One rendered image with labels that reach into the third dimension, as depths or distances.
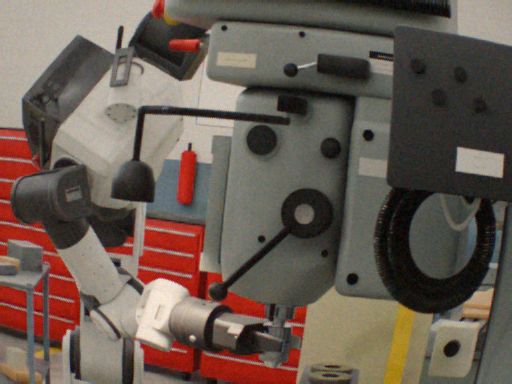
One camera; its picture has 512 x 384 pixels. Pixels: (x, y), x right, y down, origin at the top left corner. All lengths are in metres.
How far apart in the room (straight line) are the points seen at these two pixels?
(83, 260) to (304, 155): 0.59
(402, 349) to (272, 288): 1.84
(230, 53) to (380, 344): 1.98
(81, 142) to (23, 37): 10.24
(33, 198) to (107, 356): 0.54
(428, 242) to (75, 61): 0.89
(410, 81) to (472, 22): 9.49
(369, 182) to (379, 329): 1.92
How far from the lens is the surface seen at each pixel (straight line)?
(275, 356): 1.79
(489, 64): 1.37
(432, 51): 1.38
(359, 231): 1.64
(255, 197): 1.70
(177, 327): 1.87
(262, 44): 1.68
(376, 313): 3.53
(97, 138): 2.10
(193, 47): 1.93
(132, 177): 1.74
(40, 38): 12.18
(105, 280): 2.14
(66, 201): 2.04
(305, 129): 1.68
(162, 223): 6.75
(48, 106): 2.14
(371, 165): 1.64
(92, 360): 2.46
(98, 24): 11.85
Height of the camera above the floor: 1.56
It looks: 3 degrees down
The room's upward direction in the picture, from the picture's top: 6 degrees clockwise
